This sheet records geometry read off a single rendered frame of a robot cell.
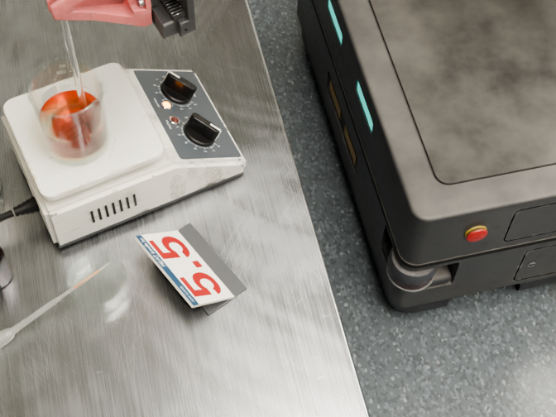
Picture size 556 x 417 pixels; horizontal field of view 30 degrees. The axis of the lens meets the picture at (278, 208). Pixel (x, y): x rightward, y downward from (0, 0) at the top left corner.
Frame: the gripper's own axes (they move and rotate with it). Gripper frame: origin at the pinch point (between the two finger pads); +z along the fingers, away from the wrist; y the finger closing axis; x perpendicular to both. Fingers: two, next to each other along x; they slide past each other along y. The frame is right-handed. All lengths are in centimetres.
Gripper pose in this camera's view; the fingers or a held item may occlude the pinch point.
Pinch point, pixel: (59, 6)
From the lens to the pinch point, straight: 83.8
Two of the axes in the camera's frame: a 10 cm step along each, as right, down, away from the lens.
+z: -8.7, 4.2, -2.6
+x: -0.1, 5.1, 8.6
